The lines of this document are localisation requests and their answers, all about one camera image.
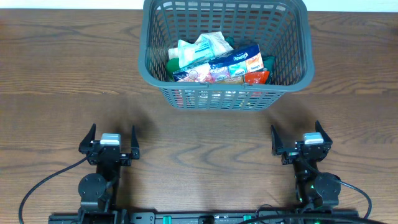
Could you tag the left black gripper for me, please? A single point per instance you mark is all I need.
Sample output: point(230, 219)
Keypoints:
point(134, 151)

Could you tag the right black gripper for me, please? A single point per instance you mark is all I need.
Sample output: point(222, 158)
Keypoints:
point(289, 157)

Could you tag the orange biscuit packet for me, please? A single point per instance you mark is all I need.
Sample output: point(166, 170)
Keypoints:
point(249, 78)

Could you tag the green Nescafe bag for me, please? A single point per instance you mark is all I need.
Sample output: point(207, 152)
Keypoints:
point(269, 62)

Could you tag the Kleenex tissue multipack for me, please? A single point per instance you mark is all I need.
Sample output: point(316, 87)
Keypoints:
point(234, 63)

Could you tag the green lid jar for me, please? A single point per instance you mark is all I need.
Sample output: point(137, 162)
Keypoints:
point(172, 66)

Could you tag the teal small sachet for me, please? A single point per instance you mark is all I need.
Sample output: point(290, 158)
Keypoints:
point(189, 53)

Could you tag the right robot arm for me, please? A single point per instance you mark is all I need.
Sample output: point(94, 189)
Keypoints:
point(314, 189)

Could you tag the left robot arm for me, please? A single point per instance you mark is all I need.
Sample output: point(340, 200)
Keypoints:
point(98, 190)

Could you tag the grey plastic basket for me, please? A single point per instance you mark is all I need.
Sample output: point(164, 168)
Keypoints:
point(279, 27)

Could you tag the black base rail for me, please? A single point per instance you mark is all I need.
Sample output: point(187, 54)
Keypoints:
point(161, 218)

